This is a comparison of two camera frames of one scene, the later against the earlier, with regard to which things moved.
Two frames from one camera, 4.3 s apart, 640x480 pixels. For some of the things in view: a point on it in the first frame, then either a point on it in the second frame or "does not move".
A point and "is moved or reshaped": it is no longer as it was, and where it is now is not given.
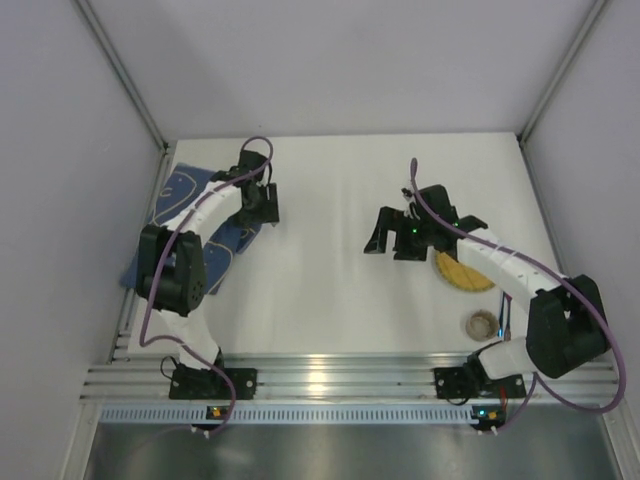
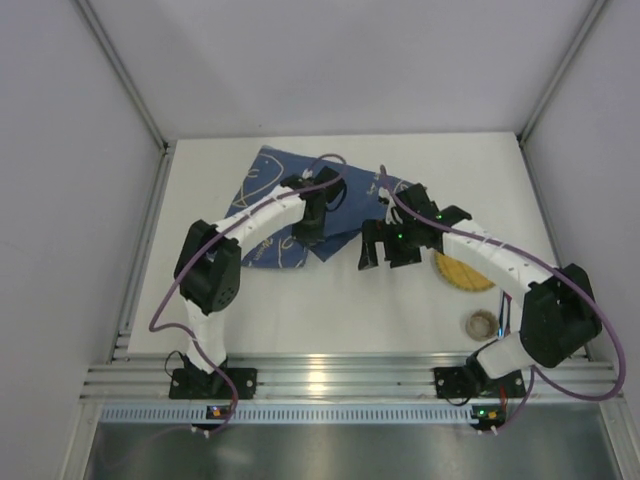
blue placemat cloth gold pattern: [219, 253] is moved or reshaped
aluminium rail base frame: [332, 376] does not move
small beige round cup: [481, 325] does not move
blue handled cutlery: [507, 334] does not move
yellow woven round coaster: [461, 275] does not move
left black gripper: [267, 206] -> [310, 223]
